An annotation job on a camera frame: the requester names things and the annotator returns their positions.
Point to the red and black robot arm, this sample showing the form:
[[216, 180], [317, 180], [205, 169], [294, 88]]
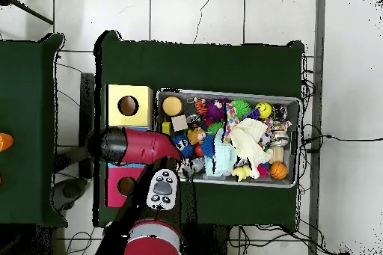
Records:
[[143, 146]]

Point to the wooden box with three holes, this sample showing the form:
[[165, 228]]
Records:
[[143, 94]]

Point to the yellow smiley ball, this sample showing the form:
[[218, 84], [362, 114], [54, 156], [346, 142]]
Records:
[[263, 110]]

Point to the purple spiky ball with eyes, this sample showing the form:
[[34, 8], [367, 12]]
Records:
[[214, 110]]

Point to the blue fuzzy toy with eyes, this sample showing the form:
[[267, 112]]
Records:
[[183, 145]]

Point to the small orange basketball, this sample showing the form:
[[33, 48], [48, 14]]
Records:
[[278, 170]]

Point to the green cloth side table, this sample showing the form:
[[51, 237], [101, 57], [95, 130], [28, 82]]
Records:
[[30, 99]]

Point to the mint green knitted cloth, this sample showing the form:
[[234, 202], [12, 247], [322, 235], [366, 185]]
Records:
[[222, 158]]

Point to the small orange object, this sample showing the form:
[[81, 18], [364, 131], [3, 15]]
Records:
[[5, 142]]

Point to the brown plush toy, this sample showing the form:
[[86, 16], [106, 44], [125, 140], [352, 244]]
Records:
[[197, 135]]

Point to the green spiky ball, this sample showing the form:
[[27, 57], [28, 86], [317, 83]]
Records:
[[240, 108]]

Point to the cream knitted cloth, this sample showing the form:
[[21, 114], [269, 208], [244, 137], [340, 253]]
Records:
[[248, 138]]

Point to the polka dot cloth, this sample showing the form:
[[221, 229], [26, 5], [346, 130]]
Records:
[[230, 114]]

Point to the clear mesh bin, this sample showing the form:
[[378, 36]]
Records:
[[251, 183]]

